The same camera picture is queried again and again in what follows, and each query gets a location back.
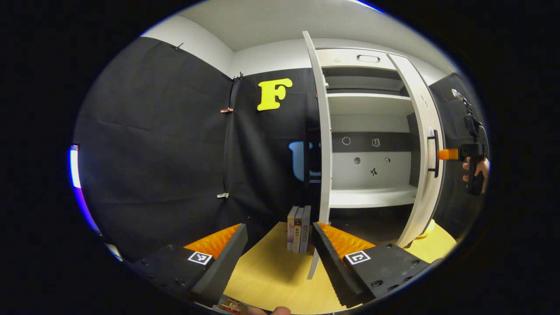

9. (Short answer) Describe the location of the white cabinet shelf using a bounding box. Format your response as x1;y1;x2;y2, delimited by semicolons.
327;93;413;115
329;185;417;208

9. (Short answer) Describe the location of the brown printed flat item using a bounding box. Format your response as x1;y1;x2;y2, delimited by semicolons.
217;295;250;315

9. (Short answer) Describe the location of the dark spine book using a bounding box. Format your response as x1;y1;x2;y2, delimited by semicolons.
293;206;305;253

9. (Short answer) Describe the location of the beige spine book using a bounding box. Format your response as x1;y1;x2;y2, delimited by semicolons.
287;206;299;252

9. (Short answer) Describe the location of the grey cabinet drawer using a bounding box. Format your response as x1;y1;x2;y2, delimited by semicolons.
316;48;396;70

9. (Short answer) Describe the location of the grey cabinet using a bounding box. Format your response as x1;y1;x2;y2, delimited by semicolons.
316;47;438;245

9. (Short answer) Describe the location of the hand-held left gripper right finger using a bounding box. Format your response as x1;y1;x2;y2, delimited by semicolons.
311;222;431;309

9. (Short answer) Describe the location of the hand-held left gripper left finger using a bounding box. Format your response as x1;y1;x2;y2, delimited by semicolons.
131;223;248;308

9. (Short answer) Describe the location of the grey cabinet door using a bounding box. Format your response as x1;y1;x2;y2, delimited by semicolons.
302;31;334;280
387;53;447;249

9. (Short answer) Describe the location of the black door handle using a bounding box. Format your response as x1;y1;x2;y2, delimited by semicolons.
427;129;440;178

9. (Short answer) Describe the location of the yellow item behind cabinet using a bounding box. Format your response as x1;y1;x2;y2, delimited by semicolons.
416;219;436;239

